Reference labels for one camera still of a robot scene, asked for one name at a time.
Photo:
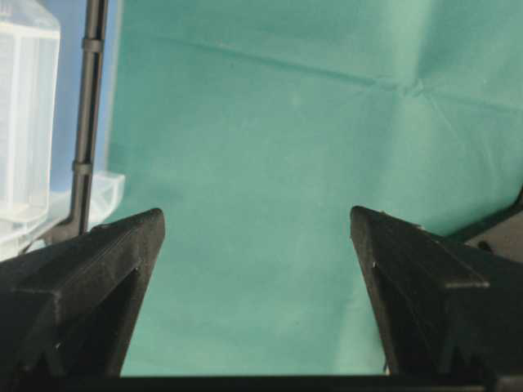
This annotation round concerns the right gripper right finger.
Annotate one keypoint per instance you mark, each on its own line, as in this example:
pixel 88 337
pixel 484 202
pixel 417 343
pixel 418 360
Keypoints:
pixel 440 305

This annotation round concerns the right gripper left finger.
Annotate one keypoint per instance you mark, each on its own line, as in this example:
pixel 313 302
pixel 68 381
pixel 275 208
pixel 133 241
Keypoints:
pixel 70 309

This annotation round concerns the clear plastic storage case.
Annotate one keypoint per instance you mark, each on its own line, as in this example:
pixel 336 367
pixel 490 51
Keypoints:
pixel 41 65

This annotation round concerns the green table cloth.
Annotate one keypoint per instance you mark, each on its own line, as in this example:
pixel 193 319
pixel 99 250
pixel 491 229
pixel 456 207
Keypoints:
pixel 257 125

